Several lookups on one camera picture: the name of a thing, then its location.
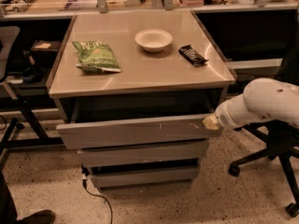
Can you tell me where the grey drawer cabinet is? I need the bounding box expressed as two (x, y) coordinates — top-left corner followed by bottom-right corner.
(48, 10), (235, 178)

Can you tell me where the black floor cable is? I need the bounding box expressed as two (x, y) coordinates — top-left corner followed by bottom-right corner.
(81, 166), (114, 224)

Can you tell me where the green chip bag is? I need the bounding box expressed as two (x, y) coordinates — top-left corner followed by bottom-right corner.
(72, 41), (121, 74)

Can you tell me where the grey drawer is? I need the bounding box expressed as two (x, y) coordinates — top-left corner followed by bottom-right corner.
(91, 165), (200, 189)
(78, 139), (209, 167)
(57, 114), (222, 149)

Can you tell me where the white bowl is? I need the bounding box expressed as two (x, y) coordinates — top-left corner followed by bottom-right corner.
(135, 29), (173, 53)

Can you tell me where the grey bottom drawer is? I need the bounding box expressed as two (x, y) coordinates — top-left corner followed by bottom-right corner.
(91, 165), (200, 189)

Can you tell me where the grey top drawer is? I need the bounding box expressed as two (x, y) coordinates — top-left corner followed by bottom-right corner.
(57, 114), (222, 149)

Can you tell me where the black box under desk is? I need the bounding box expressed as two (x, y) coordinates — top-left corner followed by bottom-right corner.
(30, 40), (62, 68)

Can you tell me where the grey office chair left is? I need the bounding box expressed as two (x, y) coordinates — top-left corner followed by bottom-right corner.
(0, 26), (21, 167)

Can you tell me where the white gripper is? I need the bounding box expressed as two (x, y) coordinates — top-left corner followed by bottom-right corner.
(203, 101), (241, 130)

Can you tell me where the black snack bar wrapper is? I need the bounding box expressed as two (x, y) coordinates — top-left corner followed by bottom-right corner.
(178, 45), (207, 67)

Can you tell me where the dark shoe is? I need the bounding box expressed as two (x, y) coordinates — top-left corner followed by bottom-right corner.
(19, 210), (55, 224)

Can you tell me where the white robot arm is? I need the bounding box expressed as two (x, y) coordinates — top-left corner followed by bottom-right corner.
(203, 78), (299, 130)

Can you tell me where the grey middle drawer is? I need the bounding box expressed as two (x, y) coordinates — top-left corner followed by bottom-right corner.
(78, 139), (209, 167)

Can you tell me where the black office chair right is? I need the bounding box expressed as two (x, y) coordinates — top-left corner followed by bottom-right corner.
(228, 121), (299, 217)

